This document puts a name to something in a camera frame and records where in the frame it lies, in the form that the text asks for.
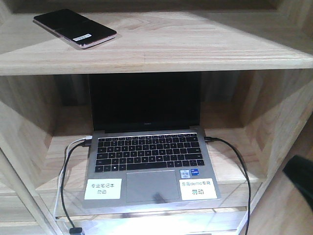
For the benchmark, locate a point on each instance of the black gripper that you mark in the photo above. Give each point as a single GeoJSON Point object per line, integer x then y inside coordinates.
{"type": "Point", "coordinates": [300, 171]}

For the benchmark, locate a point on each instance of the black foldable phone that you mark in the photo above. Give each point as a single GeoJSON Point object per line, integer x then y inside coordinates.
{"type": "Point", "coordinates": [77, 29]}

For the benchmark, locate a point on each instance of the grey laptop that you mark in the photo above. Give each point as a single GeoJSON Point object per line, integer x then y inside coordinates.
{"type": "Point", "coordinates": [147, 145]}

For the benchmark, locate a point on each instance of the grey usb hub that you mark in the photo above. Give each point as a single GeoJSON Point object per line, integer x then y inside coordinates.
{"type": "Point", "coordinates": [76, 231]}

